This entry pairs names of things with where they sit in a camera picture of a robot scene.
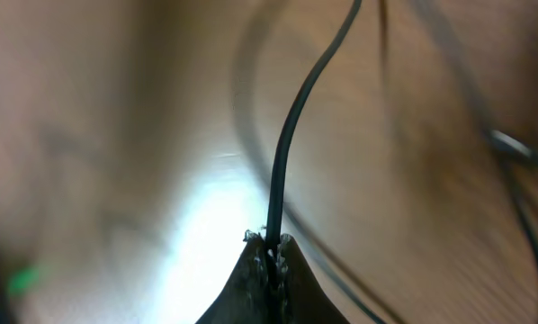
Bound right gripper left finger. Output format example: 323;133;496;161
196;230;269;324

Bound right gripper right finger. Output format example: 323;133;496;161
278;234;348;324

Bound long thin black cable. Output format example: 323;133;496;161
408;0;538;324

